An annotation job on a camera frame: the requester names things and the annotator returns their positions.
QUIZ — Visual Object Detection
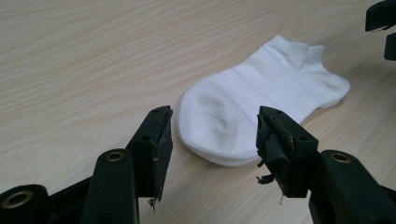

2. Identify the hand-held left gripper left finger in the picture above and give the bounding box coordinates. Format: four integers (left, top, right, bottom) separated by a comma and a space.
80, 105, 174, 224

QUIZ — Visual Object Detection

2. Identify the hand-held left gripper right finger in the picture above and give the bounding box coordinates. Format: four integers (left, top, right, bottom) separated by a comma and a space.
255, 105, 396, 224

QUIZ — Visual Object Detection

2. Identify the white ankle sock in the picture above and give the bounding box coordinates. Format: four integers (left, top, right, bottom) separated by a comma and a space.
177, 96, 350, 167
176, 34, 351, 162

